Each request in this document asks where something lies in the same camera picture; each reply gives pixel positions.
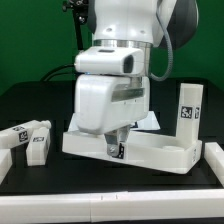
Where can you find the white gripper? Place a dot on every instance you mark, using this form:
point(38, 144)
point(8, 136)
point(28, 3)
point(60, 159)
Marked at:
point(106, 103)

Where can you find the white desk tabletop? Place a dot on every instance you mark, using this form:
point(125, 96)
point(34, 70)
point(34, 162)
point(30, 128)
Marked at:
point(159, 152)

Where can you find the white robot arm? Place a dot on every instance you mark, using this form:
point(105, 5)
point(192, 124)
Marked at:
point(133, 42)

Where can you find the white marker sheet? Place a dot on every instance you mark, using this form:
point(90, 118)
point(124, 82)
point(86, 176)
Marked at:
point(148, 124)

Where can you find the white block left edge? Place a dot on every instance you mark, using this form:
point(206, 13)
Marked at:
point(5, 163)

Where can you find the white front rail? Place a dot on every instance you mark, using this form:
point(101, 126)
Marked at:
point(118, 206)

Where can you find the black camera stand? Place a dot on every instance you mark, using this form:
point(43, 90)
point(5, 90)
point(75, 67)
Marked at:
point(79, 10)

